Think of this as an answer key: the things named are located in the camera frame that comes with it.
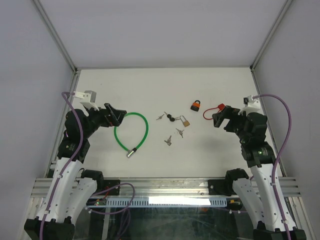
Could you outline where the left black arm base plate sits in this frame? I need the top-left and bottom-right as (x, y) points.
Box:
(98, 178), (121, 197)

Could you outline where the orange black padlock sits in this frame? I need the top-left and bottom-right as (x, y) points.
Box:
(190, 100), (201, 112)

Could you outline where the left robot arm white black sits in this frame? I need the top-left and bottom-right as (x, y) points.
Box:
(24, 103), (127, 240)

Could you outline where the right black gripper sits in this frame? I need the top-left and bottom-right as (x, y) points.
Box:
(211, 105), (249, 143)

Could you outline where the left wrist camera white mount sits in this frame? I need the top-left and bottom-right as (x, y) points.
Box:
(73, 90), (99, 111)

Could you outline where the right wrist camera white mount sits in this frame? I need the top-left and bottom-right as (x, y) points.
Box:
(238, 95), (261, 116)

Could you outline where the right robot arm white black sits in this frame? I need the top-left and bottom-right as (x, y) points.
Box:
(212, 105), (307, 240)

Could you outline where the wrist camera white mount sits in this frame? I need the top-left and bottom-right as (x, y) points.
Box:
(238, 95), (261, 116)
(73, 90), (99, 111)

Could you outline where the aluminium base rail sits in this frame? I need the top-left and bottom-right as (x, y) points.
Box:
(31, 177), (301, 198)

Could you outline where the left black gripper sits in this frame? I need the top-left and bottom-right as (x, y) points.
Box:
(81, 102), (127, 139)

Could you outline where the grey slotted cable duct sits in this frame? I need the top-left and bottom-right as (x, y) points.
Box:
(86, 197), (228, 208)

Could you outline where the small silver keys right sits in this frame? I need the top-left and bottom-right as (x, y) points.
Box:
(176, 128), (184, 138)

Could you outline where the green cable bike lock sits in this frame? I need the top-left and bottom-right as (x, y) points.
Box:
(113, 112), (149, 159)

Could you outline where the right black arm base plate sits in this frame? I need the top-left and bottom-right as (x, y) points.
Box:
(207, 179), (225, 196)

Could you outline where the red cable seal tag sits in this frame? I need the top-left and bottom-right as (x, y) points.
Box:
(202, 103), (225, 121)

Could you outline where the brass padlock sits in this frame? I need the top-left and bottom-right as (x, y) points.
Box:
(179, 115), (190, 128)

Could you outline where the black-headed key pair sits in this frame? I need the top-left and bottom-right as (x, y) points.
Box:
(164, 111), (180, 122)

